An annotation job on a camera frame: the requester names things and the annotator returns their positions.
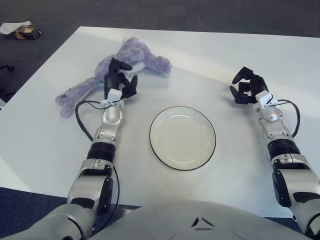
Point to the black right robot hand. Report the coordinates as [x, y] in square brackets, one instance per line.
[257, 85]

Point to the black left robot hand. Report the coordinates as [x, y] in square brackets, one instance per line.
[117, 80]

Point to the purple plush bunny doll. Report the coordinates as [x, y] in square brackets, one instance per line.
[155, 62]

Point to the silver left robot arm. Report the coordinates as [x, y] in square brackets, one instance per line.
[92, 180]

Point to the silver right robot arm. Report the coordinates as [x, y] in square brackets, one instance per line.
[292, 180]

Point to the white plate with black rim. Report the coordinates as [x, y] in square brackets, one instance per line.
[182, 138]

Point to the black and brown box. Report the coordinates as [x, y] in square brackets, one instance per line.
[27, 33]

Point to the black chair base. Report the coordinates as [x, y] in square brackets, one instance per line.
[6, 68]

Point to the white furniture piece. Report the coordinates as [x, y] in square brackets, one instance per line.
[2, 102]

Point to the grey robot torso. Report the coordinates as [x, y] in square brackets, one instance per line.
[195, 222]

